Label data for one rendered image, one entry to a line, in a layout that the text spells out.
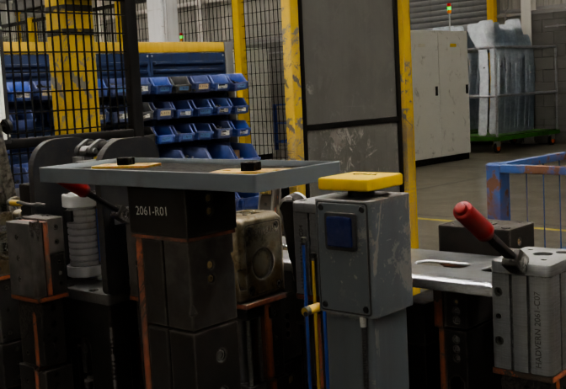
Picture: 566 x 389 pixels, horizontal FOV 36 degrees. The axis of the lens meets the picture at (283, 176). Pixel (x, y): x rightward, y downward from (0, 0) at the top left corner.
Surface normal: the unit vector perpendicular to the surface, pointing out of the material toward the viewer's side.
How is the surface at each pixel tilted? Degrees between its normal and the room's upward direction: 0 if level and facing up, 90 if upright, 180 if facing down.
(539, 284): 90
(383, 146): 91
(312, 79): 91
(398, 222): 90
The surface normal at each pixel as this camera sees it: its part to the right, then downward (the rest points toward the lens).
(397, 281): 0.76, 0.03
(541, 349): -0.65, 0.11
